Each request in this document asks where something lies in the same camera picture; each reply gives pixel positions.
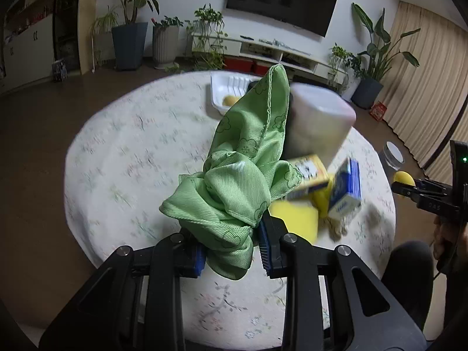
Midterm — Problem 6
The person's right hand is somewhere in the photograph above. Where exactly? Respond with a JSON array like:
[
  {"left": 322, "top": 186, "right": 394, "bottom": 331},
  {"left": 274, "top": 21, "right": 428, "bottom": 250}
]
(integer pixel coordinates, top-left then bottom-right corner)
[{"left": 433, "top": 216, "right": 467, "bottom": 276}]

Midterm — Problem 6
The white wall cabinet shelving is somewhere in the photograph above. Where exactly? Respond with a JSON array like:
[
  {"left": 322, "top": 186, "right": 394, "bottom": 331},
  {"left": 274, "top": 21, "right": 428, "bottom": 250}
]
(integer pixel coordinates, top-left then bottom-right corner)
[{"left": 1, "top": 0, "right": 55, "bottom": 94}]

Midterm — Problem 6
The plant in grey ribbed pot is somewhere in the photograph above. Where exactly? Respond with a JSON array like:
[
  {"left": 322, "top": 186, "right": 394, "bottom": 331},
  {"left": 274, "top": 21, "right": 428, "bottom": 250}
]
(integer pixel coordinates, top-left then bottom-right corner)
[{"left": 152, "top": 16, "right": 183, "bottom": 69}]

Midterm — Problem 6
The yellow rectangular sponge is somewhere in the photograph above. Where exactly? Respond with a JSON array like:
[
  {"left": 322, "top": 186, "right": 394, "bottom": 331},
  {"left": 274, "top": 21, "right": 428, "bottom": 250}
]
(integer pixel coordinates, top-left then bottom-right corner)
[
  {"left": 269, "top": 200, "right": 319, "bottom": 244},
  {"left": 311, "top": 174, "right": 335, "bottom": 219}
]

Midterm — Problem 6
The small plant on white stand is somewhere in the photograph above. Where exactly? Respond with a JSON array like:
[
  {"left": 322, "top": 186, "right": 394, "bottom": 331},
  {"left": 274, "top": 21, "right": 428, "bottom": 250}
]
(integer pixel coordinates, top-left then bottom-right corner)
[{"left": 328, "top": 44, "right": 362, "bottom": 95}]

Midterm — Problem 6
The green satin cloth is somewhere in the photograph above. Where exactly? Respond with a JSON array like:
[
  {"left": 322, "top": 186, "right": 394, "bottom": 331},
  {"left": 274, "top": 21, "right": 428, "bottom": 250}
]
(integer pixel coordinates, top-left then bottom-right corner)
[{"left": 159, "top": 64, "right": 302, "bottom": 281}]

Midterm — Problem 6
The red paper box on floor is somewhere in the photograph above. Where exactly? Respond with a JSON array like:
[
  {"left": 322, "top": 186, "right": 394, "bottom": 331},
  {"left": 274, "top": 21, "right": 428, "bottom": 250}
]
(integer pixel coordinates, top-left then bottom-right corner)
[{"left": 369, "top": 101, "right": 387, "bottom": 121}]

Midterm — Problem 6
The grey cylindrical trash can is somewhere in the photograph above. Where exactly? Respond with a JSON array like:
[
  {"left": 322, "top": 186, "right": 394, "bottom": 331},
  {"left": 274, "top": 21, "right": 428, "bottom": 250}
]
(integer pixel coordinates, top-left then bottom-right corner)
[{"left": 381, "top": 141, "right": 405, "bottom": 171}]

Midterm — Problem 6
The black cylindrical container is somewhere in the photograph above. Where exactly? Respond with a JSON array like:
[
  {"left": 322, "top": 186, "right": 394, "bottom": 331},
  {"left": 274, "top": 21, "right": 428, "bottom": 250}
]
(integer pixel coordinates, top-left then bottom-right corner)
[{"left": 247, "top": 80, "right": 293, "bottom": 160}]

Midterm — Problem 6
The red storage box left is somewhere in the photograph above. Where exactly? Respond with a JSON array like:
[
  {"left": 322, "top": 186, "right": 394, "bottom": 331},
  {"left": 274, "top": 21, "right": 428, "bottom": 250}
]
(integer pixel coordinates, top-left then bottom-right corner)
[{"left": 223, "top": 56, "right": 254, "bottom": 74}]

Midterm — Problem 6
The spider plant with white pole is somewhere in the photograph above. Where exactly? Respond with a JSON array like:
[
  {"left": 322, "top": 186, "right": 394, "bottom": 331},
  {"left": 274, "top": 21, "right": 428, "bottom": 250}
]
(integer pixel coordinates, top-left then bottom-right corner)
[{"left": 90, "top": 6, "right": 118, "bottom": 73}]

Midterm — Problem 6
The tan gourd-shaped sponge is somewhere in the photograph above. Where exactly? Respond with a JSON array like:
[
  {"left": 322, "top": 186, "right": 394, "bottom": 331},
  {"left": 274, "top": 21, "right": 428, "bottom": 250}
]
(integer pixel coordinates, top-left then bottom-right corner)
[{"left": 222, "top": 95, "right": 240, "bottom": 107}]

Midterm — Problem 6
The yellow cartoon tissue pack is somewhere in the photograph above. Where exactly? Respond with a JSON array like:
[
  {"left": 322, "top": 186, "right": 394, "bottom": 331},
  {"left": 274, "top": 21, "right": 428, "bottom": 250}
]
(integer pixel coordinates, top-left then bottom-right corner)
[{"left": 285, "top": 154, "right": 330, "bottom": 200}]

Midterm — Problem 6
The red storage box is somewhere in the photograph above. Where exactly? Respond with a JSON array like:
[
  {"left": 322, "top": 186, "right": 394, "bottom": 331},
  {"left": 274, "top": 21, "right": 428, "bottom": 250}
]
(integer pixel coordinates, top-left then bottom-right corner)
[
  {"left": 253, "top": 61, "right": 273, "bottom": 76},
  {"left": 223, "top": 56, "right": 254, "bottom": 74}
]

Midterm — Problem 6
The beige knitted cloth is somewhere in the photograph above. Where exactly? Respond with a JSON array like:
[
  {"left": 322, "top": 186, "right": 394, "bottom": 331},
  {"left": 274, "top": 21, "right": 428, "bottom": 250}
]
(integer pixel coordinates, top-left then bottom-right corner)
[{"left": 327, "top": 218, "right": 349, "bottom": 239}]

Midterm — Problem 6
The small blue patterned box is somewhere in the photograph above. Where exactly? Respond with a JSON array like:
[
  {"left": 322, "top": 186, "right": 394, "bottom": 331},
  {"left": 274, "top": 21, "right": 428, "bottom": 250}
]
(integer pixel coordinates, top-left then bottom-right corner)
[{"left": 51, "top": 59, "right": 68, "bottom": 82}]

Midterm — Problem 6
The large-leaf plant in blue pot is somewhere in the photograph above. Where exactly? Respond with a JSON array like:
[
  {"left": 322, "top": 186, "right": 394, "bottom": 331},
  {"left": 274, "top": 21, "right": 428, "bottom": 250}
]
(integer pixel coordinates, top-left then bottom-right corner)
[{"left": 348, "top": 2, "right": 420, "bottom": 109}]

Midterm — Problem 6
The white ribbed plastic tray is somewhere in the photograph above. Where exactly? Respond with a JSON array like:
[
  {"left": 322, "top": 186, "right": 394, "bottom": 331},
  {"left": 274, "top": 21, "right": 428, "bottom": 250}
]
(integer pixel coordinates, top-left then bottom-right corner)
[{"left": 210, "top": 70, "right": 260, "bottom": 115}]

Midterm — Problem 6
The white floral round tablecloth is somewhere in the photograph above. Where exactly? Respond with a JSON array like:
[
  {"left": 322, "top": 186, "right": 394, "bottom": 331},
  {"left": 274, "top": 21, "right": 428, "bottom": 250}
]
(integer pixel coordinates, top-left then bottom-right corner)
[{"left": 64, "top": 72, "right": 396, "bottom": 350}]

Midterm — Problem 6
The blue Vinda tissue pack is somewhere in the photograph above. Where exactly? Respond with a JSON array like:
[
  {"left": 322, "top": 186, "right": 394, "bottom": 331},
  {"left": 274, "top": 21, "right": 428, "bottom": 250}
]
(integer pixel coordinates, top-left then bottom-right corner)
[{"left": 328, "top": 158, "right": 362, "bottom": 221}]

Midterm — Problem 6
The trailing ivy plant on stand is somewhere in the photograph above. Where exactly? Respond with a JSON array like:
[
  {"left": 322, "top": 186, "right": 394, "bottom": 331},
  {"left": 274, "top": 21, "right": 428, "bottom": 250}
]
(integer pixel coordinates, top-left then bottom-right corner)
[{"left": 183, "top": 3, "right": 228, "bottom": 70}]

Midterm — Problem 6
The white translucent plastic box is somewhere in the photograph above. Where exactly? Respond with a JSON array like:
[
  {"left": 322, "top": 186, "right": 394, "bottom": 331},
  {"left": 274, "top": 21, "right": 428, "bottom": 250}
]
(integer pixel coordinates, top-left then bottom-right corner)
[{"left": 283, "top": 82, "right": 356, "bottom": 167}]

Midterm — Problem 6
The tall plant in blue pot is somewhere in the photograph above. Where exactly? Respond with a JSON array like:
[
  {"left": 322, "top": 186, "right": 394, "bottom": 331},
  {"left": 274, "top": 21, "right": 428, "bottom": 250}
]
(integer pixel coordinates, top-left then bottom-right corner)
[{"left": 111, "top": 0, "right": 159, "bottom": 70}]

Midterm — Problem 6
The white low TV cabinet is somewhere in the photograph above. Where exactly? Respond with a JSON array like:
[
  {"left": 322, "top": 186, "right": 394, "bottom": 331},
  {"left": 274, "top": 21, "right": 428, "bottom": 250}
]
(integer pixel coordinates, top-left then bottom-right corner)
[{"left": 191, "top": 33, "right": 348, "bottom": 83}]

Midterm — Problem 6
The red storage box right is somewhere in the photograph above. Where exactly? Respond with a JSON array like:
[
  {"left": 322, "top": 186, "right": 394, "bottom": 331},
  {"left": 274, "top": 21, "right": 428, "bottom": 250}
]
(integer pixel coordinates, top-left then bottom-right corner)
[{"left": 253, "top": 61, "right": 273, "bottom": 76}]

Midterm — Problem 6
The beige window curtain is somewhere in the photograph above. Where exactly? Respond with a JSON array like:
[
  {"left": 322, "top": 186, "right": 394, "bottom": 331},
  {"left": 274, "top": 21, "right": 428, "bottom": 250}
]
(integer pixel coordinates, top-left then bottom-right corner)
[{"left": 378, "top": 2, "right": 467, "bottom": 183}]

